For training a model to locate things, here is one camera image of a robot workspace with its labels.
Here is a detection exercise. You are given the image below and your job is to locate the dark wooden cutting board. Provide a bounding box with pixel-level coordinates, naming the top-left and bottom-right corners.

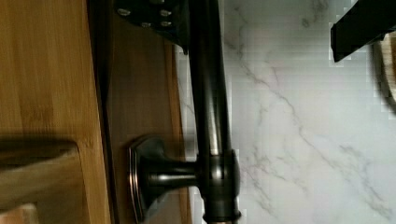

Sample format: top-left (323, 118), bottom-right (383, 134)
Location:
top-left (373, 32), bottom-right (396, 111)

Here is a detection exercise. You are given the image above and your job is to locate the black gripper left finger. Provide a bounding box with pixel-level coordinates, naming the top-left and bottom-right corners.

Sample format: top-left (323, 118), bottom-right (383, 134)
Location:
top-left (114, 0), bottom-right (190, 54)

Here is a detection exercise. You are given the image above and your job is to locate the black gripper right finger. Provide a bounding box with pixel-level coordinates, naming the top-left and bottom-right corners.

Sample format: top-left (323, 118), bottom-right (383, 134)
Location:
top-left (331, 0), bottom-right (396, 63)

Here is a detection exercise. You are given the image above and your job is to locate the light wooden cabinet top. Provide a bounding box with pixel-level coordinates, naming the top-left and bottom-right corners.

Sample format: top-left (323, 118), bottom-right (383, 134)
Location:
top-left (1, 0), bottom-right (111, 224)

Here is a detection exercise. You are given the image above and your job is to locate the wooden drawer front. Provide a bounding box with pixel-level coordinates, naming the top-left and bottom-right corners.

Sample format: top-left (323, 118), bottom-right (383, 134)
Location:
top-left (87, 0), bottom-right (185, 224)

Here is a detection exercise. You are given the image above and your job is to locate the black metal drawer handle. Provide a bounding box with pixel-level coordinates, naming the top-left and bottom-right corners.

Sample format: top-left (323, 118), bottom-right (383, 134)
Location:
top-left (128, 0), bottom-right (241, 224)

